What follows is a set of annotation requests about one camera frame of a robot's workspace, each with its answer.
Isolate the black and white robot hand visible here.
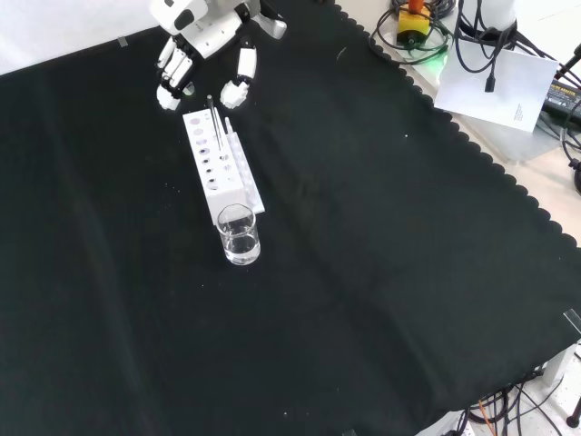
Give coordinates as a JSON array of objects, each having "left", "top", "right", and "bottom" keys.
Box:
[{"left": 151, "top": 0, "right": 288, "bottom": 112}]

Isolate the clear glass rod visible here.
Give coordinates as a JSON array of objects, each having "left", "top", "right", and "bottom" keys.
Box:
[{"left": 206, "top": 94, "right": 226, "bottom": 154}]

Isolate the white test tube rack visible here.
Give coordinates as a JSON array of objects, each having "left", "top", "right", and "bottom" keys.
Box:
[{"left": 182, "top": 108, "right": 266, "bottom": 227}]

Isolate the yellow stop button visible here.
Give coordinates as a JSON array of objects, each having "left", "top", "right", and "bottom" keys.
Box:
[{"left": 396, "top": 0, "right": 433, "bottom": 47}]

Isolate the glass beaker with water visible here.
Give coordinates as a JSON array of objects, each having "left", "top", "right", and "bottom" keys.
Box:
[{"left": 216, "top": 203, "right": 262, "bottom": 267}]

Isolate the black bench cloth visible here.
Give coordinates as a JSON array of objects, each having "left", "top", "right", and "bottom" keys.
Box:
[{"left": 0, "top": 0, "right": 581, "bottom": 436}]

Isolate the white board sheet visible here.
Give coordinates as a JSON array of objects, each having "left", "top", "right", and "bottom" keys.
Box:
[{"left": 433, "top": 46, "right": 560, "bottom": 134}]

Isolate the black power supply brick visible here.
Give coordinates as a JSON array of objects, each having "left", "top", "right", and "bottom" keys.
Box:
[{"left": 541, "top": 80, "right": 581, "bottom": 129}]

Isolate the black looped cable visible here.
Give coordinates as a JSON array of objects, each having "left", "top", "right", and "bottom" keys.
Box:
[{"left": 368, "top": 0, "right": 456, "bottom": 63}]

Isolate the black cable with plug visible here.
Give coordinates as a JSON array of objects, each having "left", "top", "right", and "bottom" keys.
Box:
[{"left": 453, "top": 0, "right": 560, "bottom": 94}]

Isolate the black and orange cable bundle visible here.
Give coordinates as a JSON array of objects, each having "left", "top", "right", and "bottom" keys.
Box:
[{"left": 466, "top": 374, "right": 581, "bottom": 436}]

